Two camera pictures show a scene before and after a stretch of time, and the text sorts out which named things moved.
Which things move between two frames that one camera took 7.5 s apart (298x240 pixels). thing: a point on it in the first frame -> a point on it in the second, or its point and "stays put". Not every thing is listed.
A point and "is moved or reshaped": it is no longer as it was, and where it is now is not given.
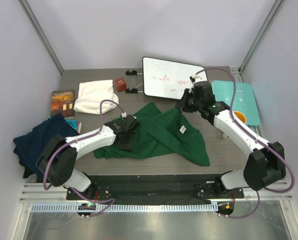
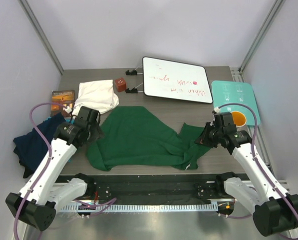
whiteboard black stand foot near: [133, 90] stays put
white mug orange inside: [240, 116] stays put
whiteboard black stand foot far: [133, 72] stays put
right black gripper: [182, 105] -> [203, 139]
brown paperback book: [63, 101] stays put
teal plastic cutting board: [245, 101] stays put
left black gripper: [128, 146] -> [98, 133]
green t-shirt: [161, 134] is moved or reshaped
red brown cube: [121, 84] stays put
